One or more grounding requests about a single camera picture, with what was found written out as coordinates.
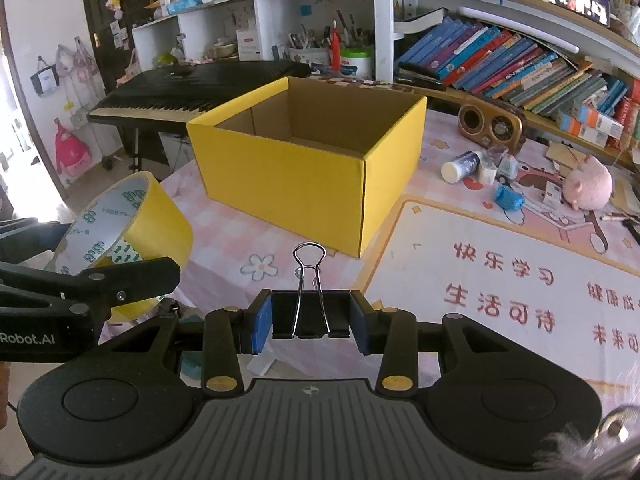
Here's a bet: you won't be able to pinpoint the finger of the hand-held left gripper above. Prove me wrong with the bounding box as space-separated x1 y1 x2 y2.
0 216 69 264
0 256 182 322

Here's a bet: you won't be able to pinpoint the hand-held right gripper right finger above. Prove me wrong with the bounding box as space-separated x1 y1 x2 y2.
349 289 541 397

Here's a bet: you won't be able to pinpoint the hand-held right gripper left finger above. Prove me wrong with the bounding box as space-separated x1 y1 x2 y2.
100 289 274 394

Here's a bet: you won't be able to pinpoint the black binder clip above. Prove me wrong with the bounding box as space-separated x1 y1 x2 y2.
271 242 351 340

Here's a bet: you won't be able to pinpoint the grey round plush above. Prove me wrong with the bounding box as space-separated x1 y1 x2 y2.
52 171 194 324

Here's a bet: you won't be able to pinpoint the yellow cardboard box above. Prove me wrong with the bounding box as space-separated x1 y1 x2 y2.
186 76 428 260

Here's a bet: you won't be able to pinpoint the white blue spray bottle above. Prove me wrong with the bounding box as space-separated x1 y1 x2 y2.
441 150 485 184

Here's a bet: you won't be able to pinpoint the pink plush pig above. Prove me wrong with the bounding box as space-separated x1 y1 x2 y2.
562 155 614 211

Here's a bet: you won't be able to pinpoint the pink printed desktop mat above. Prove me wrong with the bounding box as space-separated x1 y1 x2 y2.
100 105 640 411

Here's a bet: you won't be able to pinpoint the pink backpack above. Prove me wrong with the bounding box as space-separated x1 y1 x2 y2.
54 119 92 177

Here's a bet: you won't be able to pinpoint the black keyboard stand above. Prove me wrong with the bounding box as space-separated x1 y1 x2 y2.
100 122 173 173

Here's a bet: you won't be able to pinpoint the black white tote bag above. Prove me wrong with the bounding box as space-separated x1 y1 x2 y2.
30 55 60 97

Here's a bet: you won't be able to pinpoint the blue plastic item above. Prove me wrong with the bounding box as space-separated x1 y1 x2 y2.
494 185 525 213

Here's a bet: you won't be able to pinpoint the black piano keyboard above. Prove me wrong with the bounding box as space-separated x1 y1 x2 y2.
87 59 314 127

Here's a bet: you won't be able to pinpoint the small white plastic item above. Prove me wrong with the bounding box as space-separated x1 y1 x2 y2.
476 159 501 184

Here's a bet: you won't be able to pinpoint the dark wooden door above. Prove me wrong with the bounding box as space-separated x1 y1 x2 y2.
80 0 167 97

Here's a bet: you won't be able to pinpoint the brown retro radio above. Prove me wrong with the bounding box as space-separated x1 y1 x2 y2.
458 103 527 154

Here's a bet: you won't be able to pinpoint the green lid white tub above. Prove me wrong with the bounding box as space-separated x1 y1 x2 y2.
340 46 375 79

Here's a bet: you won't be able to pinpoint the white box with red label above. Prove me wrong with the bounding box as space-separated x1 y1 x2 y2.
236 27 262 61

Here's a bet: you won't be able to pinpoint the brown cardboard pieces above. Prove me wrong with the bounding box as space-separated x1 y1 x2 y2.
545 140 587 172

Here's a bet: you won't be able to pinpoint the grey fuzzy clothing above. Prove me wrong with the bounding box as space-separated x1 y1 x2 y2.
532 362 640 480

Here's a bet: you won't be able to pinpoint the white pen holder with pens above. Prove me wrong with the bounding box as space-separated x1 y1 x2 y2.
287 10 373 67

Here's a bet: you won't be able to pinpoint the blue tissue pack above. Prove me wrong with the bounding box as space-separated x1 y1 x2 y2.
165 0 207 15

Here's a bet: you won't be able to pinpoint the row of leaning books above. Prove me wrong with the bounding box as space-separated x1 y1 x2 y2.
395 15 640 150

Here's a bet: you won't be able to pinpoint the orange blue carton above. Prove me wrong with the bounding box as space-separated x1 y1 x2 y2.
556 110 624 149
572 104 627 139

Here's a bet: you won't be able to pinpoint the white shelf unit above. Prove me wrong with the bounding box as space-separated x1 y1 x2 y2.
131 0 397 84

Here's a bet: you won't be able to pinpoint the wooden bookshelf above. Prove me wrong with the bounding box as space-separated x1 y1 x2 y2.
392 0 640 171

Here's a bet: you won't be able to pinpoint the black lettered sign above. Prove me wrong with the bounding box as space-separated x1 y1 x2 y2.
547 0 611 27

